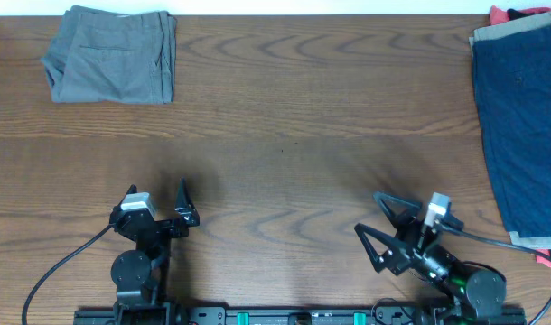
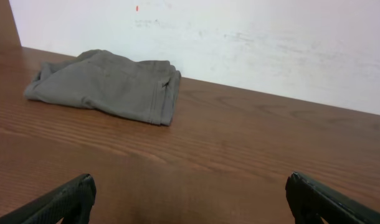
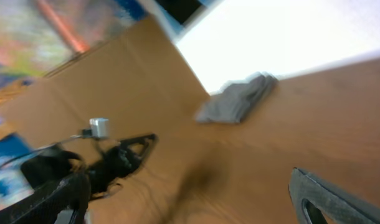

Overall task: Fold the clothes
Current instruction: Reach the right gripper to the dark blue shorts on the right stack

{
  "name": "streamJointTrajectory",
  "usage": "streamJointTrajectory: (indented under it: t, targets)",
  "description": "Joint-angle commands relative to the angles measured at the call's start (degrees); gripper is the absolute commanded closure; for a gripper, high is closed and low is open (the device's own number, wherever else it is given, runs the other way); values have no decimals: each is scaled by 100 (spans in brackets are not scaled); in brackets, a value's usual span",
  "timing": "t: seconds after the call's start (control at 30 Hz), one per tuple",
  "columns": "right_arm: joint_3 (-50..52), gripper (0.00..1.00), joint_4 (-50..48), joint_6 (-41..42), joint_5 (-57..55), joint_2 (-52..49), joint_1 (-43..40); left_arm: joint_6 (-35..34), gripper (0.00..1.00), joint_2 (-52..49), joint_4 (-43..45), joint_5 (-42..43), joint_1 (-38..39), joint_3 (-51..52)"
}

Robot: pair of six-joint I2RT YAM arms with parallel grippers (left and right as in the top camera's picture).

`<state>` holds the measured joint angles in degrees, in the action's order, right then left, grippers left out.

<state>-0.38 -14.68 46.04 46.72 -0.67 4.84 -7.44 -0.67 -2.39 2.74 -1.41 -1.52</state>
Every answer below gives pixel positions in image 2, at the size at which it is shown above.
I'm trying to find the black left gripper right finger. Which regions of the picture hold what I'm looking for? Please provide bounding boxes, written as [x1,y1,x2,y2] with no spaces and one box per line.
[285,172,380,224]

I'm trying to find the folded grey shorts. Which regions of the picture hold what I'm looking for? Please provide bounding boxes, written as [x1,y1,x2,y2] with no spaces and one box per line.
[24,50,181,126]

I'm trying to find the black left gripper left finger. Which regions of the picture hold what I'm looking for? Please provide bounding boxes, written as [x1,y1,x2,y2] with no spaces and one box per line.
[0,174,97,224]

